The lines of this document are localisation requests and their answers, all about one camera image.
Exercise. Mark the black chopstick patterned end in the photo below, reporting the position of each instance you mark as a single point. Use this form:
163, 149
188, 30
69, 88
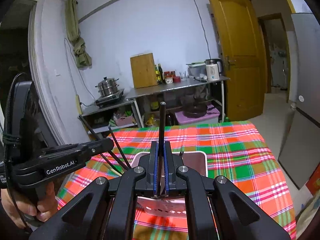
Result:
107, 161

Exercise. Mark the silver refrigerator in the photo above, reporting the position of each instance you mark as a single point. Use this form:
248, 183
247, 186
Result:
299, 157

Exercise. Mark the light wooden chopstick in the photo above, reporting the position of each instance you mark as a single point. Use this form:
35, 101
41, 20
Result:
112, 169

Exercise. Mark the red lidded jar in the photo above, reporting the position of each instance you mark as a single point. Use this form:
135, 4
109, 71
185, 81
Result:
171, 77

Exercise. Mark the pink plastic utensil holder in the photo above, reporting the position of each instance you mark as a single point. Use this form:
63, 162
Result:
196, 160

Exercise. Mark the black induction cooker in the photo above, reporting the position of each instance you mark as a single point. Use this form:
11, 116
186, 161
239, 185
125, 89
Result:
109, 100

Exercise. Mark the steel kitchen shelf table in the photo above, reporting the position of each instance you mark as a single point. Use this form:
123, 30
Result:
173, 91

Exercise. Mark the beige power strip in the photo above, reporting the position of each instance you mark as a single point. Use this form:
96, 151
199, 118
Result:
78, 104

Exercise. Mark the stainless steel steamer pot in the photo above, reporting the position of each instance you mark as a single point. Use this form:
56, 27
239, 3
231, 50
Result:
107, 87

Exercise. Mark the dark oil bottle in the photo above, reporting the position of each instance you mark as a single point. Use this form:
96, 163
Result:
161, 73

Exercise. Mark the yellow wooden door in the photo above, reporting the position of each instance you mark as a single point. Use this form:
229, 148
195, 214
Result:
243, 57

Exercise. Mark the plaid tablecloth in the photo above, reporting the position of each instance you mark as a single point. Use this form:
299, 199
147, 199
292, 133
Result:
235, 150

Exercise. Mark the person's left hand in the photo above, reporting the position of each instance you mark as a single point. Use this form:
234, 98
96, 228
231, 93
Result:
43, 210

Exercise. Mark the purple storage box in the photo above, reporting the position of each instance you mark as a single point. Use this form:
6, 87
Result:
212, 117

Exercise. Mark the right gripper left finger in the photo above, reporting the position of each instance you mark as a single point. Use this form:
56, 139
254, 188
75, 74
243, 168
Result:
105, 209

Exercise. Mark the wooden cutting board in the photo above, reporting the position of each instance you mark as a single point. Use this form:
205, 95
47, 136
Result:
143, 71

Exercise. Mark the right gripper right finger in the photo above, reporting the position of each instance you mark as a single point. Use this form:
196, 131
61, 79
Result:
216, 208

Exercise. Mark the grey rice cooker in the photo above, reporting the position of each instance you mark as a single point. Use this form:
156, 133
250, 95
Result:
197, 69

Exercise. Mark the low steel side shelf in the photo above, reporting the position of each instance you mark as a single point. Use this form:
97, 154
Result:
116, 116

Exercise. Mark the black frying pan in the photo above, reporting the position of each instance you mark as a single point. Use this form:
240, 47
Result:
196, 110

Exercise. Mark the green hanging curtain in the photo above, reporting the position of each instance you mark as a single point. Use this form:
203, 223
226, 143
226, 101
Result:
73, 33

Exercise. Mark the white electric kettle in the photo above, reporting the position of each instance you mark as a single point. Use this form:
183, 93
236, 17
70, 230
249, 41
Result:
214, 67

